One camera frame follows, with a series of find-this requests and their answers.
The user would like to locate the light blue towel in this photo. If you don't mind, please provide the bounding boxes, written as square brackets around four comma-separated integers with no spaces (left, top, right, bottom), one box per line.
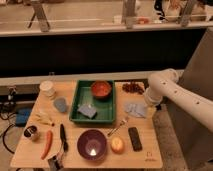
[124,102,147,118]

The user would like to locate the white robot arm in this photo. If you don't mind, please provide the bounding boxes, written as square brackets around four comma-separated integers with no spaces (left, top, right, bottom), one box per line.
[143,69,213,132]

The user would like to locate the red bowl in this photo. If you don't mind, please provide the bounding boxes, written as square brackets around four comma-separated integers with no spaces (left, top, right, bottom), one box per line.
[91,81,112,99]

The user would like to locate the dark red grapes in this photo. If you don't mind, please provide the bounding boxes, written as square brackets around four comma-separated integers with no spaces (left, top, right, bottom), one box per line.
[122,82,144,95]

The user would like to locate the green plastic tray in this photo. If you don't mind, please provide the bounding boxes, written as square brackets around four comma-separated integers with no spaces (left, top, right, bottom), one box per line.
[69,80,116,124]

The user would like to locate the blue sponge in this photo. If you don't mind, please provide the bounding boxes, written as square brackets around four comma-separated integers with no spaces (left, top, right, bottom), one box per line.
[78,104,97,118]

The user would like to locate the grey blue cup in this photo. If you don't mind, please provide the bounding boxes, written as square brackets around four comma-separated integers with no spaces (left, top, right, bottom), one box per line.
[53,98,67,113]

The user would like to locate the orange fruit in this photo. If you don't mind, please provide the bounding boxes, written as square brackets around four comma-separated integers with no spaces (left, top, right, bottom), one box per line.
[110,137,125,154]

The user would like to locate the purple bowl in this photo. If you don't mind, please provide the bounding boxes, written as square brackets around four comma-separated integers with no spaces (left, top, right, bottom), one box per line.
[77,129,107,161]

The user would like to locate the black remote control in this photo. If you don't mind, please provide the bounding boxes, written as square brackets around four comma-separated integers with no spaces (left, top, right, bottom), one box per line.
[128,127,142,151]

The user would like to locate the yellow banana toy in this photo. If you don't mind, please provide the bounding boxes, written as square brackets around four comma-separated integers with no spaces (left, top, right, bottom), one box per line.
[36,112,54,126]

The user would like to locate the orange carrot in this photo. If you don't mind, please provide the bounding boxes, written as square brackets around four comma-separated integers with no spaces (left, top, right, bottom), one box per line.
[41,130,53,160]

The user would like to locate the blue box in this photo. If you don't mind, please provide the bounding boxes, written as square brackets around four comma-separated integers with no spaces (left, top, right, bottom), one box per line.
[15,108,32,127]

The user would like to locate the silver binder clip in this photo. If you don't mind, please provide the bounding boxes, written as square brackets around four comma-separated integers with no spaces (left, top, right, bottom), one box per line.
[48,153,63,171]

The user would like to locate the black handled knife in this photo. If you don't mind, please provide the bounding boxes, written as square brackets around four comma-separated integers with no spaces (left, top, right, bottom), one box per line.
[60,124,69,152]

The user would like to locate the black cable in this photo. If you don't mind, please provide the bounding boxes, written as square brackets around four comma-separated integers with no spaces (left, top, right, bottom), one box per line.
[1,113,21,155]

